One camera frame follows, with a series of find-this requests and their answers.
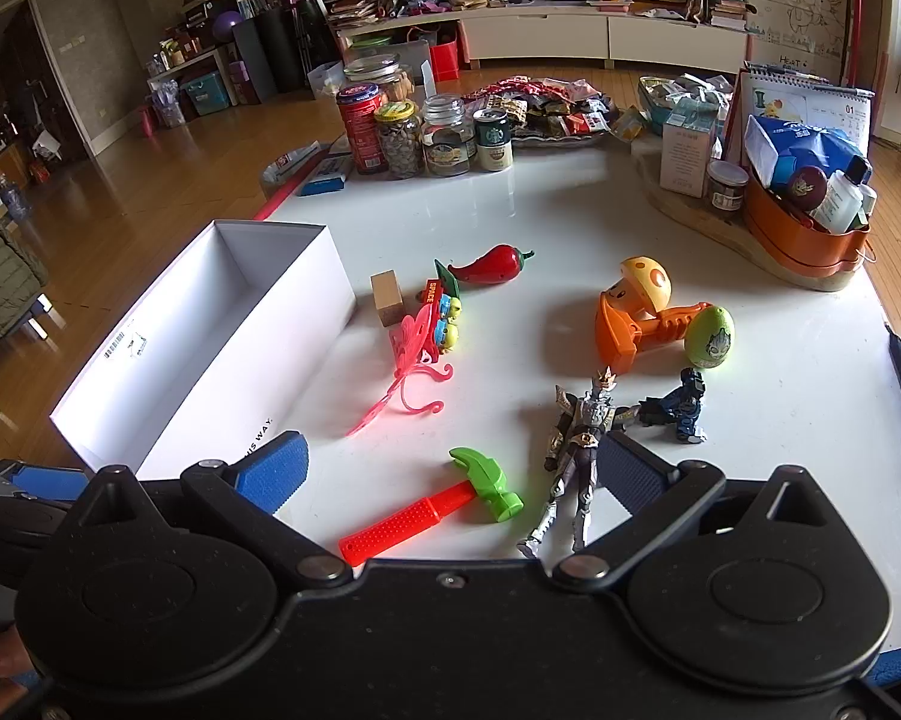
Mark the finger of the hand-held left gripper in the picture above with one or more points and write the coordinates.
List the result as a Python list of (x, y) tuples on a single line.
[(45, 481)]

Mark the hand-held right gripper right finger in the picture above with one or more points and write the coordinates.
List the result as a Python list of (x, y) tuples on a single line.
[(634, 469)]

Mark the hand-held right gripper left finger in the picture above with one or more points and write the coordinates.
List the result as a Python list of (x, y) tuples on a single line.
[(274, 469)]

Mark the silver armored action figure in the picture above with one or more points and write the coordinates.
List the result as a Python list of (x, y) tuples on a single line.
[(589, 420)]

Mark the dark blue robot figure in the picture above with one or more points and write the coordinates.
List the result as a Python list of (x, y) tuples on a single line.
[(683, 409)]

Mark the orange toy axe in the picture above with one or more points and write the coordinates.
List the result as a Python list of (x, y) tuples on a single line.
[(619, 330)]

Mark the green egg toy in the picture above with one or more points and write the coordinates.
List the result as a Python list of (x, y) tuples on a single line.
[(709, 337)]

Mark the toy hammer green head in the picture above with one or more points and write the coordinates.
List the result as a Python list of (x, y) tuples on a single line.
[(420, 517)]

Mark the white cardboard box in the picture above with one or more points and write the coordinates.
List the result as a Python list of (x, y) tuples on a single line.
[(195, 315)]

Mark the pink plastic butterfly toy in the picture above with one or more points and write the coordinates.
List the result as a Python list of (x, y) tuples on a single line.
[(413, 349)]

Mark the yellow mushroom toy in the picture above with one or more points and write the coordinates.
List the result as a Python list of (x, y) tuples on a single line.
[(645, 281)]

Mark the small wooden block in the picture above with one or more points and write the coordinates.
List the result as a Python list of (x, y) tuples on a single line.
[(387, 300)]

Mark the red toy train green aliens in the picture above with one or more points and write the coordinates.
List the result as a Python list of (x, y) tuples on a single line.
[(431, 292)]

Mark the red chili pepper toy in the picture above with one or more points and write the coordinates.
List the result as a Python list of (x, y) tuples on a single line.
[(491, 264)]

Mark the person's left hand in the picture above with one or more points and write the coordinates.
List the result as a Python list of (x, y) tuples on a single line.
[(6, 652)]

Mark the olive green puffer jacket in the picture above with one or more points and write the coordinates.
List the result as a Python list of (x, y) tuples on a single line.
[(0, 277)]

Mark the wooden board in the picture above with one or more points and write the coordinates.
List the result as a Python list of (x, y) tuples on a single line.
[(690, 217)]

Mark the orange basket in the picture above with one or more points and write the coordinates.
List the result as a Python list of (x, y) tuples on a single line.
[(795, 240)]

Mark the large water bottle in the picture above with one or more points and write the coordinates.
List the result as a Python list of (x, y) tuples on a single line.
[(13, 199)]

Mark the flat blue box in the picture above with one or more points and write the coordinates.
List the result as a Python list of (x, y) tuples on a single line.
[(323, 184)]

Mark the small dark jar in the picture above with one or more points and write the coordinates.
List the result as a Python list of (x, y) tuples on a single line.
[(726, 187)]

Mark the tall white carton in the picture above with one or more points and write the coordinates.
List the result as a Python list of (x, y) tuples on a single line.
[(686, 161)]

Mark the flat white box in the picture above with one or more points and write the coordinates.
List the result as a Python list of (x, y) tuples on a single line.
[(338, 163)]

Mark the white bottle black cap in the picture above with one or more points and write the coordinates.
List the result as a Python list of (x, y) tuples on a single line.
[(840, 199)]

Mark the nut jar yellow lid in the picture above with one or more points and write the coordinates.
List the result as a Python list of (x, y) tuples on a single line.
[(399, 142)]

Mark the tall red can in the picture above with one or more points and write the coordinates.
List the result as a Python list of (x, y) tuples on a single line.
[(360, 127)]

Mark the green white coffee can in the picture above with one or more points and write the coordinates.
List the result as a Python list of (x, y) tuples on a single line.
[(493, 142)]

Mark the small green white bottle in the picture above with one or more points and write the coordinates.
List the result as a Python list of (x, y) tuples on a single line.
[(868, 201)]

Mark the blue bag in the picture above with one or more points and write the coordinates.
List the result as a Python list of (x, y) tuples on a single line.
[(788, 139)]

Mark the small pink stool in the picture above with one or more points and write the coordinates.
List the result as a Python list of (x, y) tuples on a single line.
[(148, 121)]

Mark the teal tin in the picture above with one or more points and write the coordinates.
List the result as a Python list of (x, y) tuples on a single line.
[(675, 101)]

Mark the tray of snack packets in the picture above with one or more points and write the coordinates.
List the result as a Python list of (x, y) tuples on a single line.
[(548, 109)]

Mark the glass jar clear lid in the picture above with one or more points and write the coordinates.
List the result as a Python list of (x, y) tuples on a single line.
[(446, 139)]

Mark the teal storage box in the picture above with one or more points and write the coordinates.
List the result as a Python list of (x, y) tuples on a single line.
[(206, 94)]

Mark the white storage bin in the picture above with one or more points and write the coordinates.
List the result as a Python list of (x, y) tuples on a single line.
[(324, 79)]

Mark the desk calendar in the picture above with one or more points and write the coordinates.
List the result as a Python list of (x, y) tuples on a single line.
[(795, 97)]

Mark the large glass jar silver lid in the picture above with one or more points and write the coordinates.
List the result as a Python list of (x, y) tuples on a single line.
[(379, 71)]

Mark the white side table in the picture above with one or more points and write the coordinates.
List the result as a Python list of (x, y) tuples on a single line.
[(187, 64)]

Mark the red box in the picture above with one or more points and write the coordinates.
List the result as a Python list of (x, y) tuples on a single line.
[(444, 61)]

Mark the long white low cabinet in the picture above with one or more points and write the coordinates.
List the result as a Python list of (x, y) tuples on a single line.
[(555, 34)]

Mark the purple exercise ball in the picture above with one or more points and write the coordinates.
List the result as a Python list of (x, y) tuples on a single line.
[(227, 28)]

